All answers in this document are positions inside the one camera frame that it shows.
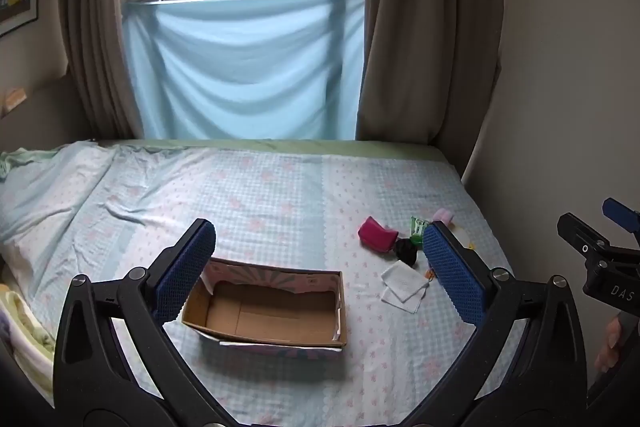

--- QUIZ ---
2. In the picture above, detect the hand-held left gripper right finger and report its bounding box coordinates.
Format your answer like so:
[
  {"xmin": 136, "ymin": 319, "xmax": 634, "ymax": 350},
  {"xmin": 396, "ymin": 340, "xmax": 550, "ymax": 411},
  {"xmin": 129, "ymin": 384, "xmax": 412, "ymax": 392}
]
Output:
[{"xmin": 415, "ymin": 221, "xmax": 587, "ymax": 414}]

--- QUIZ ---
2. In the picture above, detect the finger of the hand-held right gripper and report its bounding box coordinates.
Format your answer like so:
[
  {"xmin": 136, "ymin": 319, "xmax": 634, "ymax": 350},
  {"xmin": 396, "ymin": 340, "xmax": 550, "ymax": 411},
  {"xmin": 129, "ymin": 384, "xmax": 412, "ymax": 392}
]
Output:
[
  {"xmin": 557, "ymin": 213, "xmax": 613, "ymax": 260},
  {"xmin": 602, "ymin": 198, "xmax": 640, "ymax": 235}
]

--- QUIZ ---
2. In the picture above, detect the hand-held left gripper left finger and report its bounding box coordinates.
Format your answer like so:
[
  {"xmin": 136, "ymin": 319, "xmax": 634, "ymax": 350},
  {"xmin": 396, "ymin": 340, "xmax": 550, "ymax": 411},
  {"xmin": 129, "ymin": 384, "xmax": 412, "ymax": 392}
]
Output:
[{"xmin": 52, "ymin": 218, "xmax": 236, "ymax": 414}]

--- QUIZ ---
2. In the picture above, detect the light grey microfiber cloth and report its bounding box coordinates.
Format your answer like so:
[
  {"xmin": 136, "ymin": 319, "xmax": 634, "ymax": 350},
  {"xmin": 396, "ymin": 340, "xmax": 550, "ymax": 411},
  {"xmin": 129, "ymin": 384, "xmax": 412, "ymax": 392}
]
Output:
[{"xmin": 380, "ymin": 262, "xmax": 429, "ymax": 314}]

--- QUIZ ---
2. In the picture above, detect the cardboard box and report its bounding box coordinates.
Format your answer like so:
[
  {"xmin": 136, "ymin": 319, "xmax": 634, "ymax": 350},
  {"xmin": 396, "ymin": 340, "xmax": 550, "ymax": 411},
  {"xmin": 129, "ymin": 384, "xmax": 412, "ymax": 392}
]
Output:
[{"xmin": 181, "ymin": 257, "xmax": 348, "ymax": 360}]

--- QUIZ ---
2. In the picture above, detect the black soft item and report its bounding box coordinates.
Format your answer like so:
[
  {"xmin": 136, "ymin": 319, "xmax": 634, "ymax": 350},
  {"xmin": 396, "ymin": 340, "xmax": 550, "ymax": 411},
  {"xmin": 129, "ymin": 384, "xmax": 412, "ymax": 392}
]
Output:
[{"xmin": 393, "ymin": 238, "xmax": 422, "ymax": 268}]

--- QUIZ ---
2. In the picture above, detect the person's right hand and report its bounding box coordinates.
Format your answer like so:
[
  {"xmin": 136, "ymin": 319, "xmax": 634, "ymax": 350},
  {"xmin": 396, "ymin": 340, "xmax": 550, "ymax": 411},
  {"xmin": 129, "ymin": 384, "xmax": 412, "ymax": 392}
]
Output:
[{"xmin": 594, "ymin": 317, "xmax": 624, "ymax": 374}]

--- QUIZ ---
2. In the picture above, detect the green packet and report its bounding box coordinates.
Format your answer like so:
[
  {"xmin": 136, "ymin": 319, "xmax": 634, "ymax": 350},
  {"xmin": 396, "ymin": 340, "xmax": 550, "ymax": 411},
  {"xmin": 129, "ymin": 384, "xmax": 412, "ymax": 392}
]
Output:
[{"xmin": 408, "ymin": 216, "xmax": 432, "ymax": 244}]

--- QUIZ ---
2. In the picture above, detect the magenta pouch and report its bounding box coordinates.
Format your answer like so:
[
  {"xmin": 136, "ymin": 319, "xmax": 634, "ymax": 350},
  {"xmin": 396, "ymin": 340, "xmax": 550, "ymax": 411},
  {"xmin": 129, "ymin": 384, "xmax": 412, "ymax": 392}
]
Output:
[{"xmin": 357, "ymin": 216, "xmax": 400, "ymax": 254}]

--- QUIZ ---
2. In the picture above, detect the checked pink-bow bedsheet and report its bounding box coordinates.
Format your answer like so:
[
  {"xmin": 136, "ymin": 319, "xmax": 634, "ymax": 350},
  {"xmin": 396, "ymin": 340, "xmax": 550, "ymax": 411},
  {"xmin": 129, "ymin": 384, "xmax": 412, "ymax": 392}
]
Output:
[{"xmin": 0, "ymin": 140, "xmax": 517, "ymax": 427}]

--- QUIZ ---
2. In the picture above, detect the pale yellow towel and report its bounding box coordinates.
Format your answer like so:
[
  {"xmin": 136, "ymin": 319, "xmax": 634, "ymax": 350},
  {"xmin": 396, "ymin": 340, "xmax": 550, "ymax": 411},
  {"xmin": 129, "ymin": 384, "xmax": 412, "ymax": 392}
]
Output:
[{"xmin": 0, "ymin": 282, "xmax": 57, "ymax": 408}]

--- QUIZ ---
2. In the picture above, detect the light green blanket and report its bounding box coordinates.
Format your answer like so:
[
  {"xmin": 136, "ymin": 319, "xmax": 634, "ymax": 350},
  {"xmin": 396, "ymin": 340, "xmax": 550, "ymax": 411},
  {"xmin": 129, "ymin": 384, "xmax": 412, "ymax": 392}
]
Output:
[{"xmin": 0, "ymin": 148, "xmax": 66, "ymax": 180}]

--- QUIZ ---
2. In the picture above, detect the beige headboard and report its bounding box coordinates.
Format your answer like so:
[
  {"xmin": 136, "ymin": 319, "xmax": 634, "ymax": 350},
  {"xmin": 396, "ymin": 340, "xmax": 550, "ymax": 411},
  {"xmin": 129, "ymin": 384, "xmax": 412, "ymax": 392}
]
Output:
[{"xmin": 0, "ymin": 76, "xmax": 93, "ymax": 154}]

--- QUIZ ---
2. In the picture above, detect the light blue hanging cloth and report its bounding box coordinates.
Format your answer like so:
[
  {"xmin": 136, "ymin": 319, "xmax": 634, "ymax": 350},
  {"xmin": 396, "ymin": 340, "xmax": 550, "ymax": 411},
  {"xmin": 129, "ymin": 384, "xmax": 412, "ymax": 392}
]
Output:
[{"xmin": 121, "ymin": 0, "xmax": 367, "ymax": 142}]

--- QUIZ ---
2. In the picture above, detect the small orange headboard item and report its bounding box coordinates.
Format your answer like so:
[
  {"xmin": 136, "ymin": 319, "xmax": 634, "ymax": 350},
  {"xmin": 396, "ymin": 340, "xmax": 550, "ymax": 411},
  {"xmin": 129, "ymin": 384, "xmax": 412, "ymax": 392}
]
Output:
[{"xmin": 2, "ymin": 88, "xmax": 28, "ymax": 112}]

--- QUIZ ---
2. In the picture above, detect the beige curtain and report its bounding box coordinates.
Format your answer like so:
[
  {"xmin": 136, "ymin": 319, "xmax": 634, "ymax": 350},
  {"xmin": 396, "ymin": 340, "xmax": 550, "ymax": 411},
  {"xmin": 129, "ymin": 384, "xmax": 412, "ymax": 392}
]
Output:
[
  {"xmin": 356, "ymin": 0, "xmax": 507, "ymax": 148},
  {"xmin": 56, "ymin": 0, "xmax": 147, "ymax": 140}
]

